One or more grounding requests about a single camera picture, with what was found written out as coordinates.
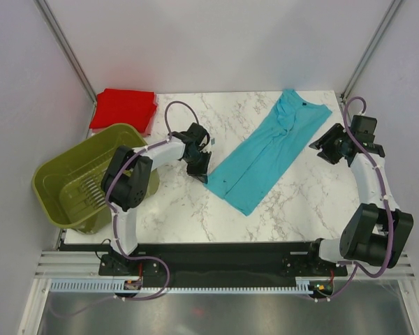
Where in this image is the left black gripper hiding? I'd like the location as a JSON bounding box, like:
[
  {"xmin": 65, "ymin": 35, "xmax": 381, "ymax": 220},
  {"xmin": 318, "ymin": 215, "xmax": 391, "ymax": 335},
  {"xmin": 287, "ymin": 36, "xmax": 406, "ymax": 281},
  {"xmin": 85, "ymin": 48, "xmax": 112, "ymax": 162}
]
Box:
[{"xmin": 183, "ymin": 151, "xmax": 211, "ymax": 185}]

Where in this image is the teal t shirt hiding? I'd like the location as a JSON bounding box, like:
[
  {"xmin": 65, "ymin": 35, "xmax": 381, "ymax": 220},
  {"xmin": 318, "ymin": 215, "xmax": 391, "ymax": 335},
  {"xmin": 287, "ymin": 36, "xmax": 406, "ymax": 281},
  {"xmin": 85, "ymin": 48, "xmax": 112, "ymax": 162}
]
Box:
[{"xmin": 206, "ymin": 89, "xmax": 332, "ymax": 216}]

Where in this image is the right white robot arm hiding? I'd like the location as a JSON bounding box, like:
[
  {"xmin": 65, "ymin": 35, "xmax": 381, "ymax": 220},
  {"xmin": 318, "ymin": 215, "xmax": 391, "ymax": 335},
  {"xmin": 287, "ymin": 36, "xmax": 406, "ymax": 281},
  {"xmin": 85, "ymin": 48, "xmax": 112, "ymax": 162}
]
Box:
[{"xmin": 305, "ymin": 115, "xmax": 413, "ymax": 275}]

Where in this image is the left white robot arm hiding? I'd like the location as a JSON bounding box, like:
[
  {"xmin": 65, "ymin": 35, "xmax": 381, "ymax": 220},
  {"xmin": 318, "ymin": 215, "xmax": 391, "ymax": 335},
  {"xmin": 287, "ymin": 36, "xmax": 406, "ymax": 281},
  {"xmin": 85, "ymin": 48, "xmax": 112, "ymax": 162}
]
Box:
[{"xmin": 99, "ymin": 123, "xmax": 212, "ymax": 276}]

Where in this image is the folded red t shirt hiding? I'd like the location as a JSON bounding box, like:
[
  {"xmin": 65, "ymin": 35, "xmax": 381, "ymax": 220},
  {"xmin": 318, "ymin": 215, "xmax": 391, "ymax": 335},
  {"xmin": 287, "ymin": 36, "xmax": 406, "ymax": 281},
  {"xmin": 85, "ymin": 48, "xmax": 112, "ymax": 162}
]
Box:
[{"xmin": 89, "ymin": 88, "xmax": 158, "ymax": 137}]

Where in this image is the olive green plastic basket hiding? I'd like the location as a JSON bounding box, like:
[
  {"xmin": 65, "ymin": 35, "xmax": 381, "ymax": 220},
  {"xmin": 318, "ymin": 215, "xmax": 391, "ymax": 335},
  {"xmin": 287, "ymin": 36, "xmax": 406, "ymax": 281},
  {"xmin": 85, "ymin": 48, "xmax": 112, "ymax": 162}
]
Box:
[{"xmin": 32, "ymin": 124, "xmax": 147, "ymax": 235}]

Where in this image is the right aluminium frame post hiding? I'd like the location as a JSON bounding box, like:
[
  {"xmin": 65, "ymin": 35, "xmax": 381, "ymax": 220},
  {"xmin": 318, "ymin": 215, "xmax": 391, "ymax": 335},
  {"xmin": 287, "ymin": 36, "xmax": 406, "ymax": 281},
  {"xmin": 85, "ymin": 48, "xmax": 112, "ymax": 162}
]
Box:
[{"xmin": 337, "ymin": 0, "xmax": 405, "ymax": 104}]

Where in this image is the aluminium frame post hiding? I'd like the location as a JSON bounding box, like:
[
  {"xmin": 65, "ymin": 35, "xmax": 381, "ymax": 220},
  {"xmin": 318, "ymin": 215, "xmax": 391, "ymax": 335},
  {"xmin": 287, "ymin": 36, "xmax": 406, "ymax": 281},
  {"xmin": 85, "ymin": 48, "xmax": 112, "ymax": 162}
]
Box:
[
  {"xmin": 337, "ymin": 0, "xmax": 405, "ymax": 104},
  {"xmin": 34, "ymin": 0, "xmax": 96, "ymax": 104}
]

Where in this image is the white slotted cable duct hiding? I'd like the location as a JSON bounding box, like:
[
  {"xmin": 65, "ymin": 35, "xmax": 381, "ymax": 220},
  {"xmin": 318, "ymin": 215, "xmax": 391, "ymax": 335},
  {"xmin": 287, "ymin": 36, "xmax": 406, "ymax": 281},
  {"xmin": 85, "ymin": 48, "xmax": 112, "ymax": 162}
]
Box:
[{"xmin": 50, "ymin": 278, "xmax": 335, "ymax": 295}]

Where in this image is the aluminium rail profile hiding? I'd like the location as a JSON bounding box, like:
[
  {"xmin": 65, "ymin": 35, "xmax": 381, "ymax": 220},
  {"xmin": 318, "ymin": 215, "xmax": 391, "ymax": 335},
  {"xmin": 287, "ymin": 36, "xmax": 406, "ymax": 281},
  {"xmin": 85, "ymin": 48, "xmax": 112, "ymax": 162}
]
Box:
[{"xmin": 36, "ymin": 251, "xmax": 101, "ymax": 279}]

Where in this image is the left aluminium frame post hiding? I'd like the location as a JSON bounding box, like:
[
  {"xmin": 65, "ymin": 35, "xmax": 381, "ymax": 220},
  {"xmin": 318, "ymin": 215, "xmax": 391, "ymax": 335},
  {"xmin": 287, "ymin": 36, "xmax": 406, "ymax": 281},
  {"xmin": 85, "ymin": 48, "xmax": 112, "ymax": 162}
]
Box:
[{"xmin": 34, "ymin": 0, "xmax": 96, "ymax": 104}]

